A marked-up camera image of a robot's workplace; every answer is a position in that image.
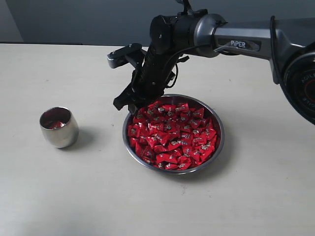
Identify steel bowl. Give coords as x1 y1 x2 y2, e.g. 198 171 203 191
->
122 93 225 176

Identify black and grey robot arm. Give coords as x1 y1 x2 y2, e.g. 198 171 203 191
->
107 10 315 123

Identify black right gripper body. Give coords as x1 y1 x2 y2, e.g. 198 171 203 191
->
131 46 184 103

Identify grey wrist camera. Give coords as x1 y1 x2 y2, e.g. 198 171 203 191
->
107 43 147 69

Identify pile of red wrapped candies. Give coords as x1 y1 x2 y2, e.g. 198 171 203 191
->
127 98 218 171

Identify stainless steel cup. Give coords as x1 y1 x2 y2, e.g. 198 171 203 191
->
39 107 79 148

